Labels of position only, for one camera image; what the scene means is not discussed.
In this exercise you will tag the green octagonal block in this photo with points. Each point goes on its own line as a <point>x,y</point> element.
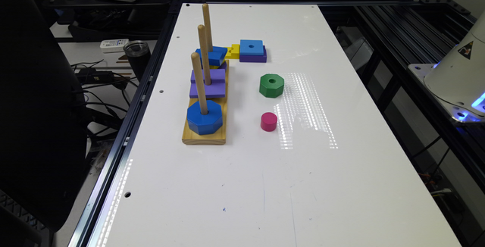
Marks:
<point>271,85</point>

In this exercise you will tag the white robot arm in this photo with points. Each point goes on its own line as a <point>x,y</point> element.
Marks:
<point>457,81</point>

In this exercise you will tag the pink cylinder block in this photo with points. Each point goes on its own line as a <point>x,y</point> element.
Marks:
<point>268,121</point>

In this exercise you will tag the lavender square block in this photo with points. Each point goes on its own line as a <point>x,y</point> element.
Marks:
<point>217,89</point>

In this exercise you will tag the blue octagonal block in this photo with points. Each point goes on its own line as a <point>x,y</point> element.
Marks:
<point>204,124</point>

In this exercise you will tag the dark purple round block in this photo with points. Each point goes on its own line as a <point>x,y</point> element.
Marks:
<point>223,66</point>

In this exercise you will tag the dark purple square block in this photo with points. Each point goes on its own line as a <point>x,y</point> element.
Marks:
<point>254,58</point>

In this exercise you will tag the yellow block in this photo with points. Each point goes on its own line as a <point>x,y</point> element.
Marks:
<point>233,52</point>

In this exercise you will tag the blue trapezoid block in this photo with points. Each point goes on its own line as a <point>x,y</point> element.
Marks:
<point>217,56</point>

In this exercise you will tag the light blue square block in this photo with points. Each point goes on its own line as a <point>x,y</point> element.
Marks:
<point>251,47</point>

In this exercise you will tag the wooden peg base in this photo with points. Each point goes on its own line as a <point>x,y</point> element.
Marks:
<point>219,137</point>

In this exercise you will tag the front wooden peg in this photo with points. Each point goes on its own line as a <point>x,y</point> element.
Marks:
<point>197,69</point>

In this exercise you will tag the rear wooden peg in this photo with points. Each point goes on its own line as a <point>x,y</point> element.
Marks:
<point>207,23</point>

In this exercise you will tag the black tumbler cup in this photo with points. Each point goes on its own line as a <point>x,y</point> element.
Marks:
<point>138,55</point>

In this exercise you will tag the white remote control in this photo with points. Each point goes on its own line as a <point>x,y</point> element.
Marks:
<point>112,46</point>

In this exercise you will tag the black office chair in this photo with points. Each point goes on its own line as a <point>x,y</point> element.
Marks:
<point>43,140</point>

